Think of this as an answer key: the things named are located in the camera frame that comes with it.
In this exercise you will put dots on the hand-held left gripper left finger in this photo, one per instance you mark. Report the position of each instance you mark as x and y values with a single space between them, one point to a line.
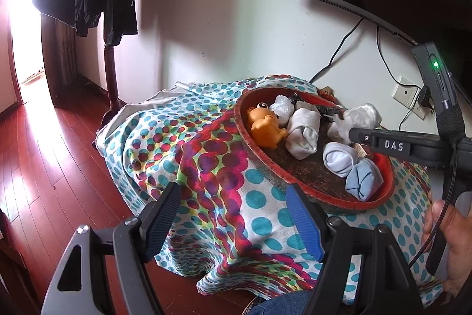
162 219

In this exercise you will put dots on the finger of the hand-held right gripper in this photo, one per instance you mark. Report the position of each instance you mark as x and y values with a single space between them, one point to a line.
363 136

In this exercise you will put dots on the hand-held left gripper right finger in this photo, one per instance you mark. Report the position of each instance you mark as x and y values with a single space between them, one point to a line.
306 222

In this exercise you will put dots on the small brown red box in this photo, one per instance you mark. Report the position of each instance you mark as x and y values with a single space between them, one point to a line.
363 153

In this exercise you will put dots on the white plastic-wrapped bundle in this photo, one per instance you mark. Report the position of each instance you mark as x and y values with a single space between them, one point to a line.
363 114

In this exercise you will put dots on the white plastic bag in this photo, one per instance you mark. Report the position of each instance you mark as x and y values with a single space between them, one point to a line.
337 132

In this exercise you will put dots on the large white sock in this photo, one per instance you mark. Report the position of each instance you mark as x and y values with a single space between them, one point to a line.
339 158

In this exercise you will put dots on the black plastic bag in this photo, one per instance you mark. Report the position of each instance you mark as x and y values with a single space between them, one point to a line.
329 111

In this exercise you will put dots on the light blue sock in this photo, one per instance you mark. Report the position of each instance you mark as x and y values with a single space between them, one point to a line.
363 180

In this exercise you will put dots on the round red tray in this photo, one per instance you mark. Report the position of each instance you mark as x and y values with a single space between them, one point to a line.
313 171

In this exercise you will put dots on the cream sock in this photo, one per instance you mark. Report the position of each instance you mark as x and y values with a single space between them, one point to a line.
304 134

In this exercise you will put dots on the orange animal toy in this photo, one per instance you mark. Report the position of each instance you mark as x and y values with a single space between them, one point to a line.
265 126

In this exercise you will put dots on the person's right hand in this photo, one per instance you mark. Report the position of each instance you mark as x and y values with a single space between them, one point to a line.
461 248

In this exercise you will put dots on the black power adapter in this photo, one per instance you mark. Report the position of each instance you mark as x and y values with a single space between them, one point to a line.
424 99

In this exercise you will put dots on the red candy wrapper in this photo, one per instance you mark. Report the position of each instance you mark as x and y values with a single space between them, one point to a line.
326 93

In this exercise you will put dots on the polka-dot cloth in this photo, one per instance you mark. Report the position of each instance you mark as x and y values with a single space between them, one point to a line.
221 160

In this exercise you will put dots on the person's blue jeans leg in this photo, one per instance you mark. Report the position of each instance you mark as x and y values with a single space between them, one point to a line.
280 305

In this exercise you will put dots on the dark wooden coat stand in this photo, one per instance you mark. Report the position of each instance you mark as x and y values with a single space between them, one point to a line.
110 79

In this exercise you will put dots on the dark wooden furniture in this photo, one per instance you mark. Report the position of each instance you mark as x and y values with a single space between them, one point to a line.
11 263

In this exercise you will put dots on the white power wall socket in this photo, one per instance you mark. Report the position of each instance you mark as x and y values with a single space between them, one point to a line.
420 114

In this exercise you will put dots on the white antenna wall plate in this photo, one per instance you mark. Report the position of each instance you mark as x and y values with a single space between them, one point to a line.
403 91

